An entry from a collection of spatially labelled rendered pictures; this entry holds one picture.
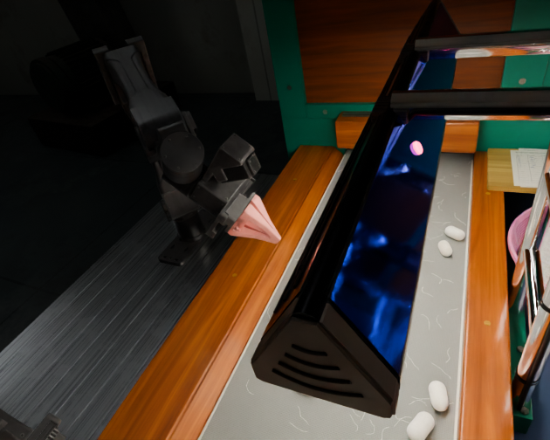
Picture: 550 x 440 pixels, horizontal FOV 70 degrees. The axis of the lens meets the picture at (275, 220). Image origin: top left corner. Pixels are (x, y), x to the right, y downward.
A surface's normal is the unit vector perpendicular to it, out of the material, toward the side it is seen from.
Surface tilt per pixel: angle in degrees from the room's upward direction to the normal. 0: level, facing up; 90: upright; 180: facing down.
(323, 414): 0
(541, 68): 90
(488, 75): 90
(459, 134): 90
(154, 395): 0
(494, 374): 0
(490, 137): 90
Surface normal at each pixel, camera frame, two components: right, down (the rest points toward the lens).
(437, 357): -0.17, -0.78
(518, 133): -0.38, 0.61
